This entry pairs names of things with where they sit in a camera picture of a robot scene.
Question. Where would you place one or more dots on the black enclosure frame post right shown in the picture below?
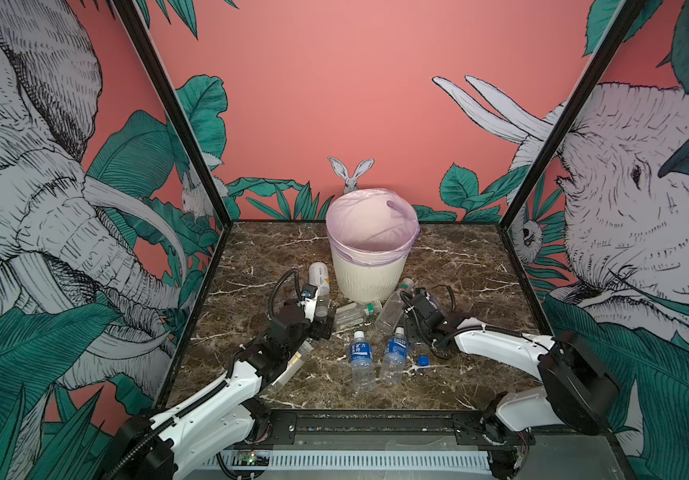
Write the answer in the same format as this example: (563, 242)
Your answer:
(613, 37)

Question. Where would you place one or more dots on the clear bottle green cap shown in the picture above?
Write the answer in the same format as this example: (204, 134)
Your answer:
(354, 314)

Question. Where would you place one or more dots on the blue label bottle right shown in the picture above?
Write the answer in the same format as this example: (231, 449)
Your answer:
(394, 358)

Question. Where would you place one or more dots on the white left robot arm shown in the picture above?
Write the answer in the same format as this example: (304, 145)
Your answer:
(174, 442)

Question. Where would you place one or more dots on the blue label bottle left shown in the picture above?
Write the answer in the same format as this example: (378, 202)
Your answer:
(361, 363)

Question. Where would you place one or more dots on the blue label bottle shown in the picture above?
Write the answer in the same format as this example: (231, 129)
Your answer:
(394, 358)
(361, 363)

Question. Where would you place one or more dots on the white ribbed trash bin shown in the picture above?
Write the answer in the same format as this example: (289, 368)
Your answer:
(364, 275)

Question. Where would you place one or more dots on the black enclosure frame post left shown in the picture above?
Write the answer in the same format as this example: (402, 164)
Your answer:
(133, 23)

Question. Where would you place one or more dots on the purple plastic bin liner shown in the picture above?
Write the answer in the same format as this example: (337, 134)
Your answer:
(371, 227)

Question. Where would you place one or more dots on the white ventilated cable tray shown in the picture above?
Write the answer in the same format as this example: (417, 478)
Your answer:
(237, 461)

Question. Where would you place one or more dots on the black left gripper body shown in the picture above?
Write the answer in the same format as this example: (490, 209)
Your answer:
(312, 330)

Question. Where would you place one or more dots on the white label tall bottle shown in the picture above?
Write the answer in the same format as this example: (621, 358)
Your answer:
(318, 276)

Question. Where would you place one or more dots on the black enclosure frame post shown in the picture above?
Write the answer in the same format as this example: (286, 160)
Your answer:
(133, 23)
(613, 37)

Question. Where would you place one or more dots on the clear bottle yellow label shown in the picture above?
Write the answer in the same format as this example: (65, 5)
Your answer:
(294, 365)

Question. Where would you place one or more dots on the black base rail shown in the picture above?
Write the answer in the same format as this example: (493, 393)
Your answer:
(465, 427)

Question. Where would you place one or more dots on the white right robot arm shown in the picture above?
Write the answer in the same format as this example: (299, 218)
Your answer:
(575, 388)

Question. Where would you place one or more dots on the clear purple cap bottle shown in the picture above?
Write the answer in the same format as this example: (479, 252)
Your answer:
(392, 309)

